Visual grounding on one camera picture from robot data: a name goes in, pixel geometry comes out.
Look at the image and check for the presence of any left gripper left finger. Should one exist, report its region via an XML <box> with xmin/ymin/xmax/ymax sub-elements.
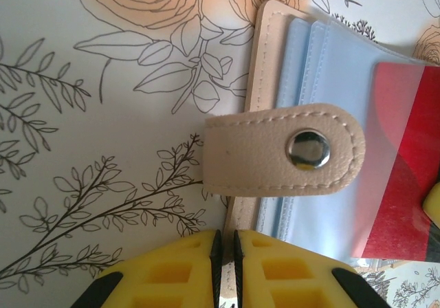
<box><xmin>70</xmin><ymin>228</ymin><xmax>223</xmax><ymax>308</ymax></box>

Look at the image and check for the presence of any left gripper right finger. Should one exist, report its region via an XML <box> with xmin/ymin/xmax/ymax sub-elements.
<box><xmin>232</xmin><ymin>228</ymin><xmax>393</xmax><ymax>308</ymax></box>

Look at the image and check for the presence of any red card with black stripe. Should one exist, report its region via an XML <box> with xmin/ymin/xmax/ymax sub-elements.
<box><xmin>349</xmin><ymin>61</ymin><xmax>440</xmax><ymax>265</ymax></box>

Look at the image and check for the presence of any beige leather card holder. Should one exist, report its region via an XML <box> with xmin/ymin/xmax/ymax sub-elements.
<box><xmin>201</xmin><ymin>0</ymin><xmax>440</xmax><ymax>304</ymax></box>

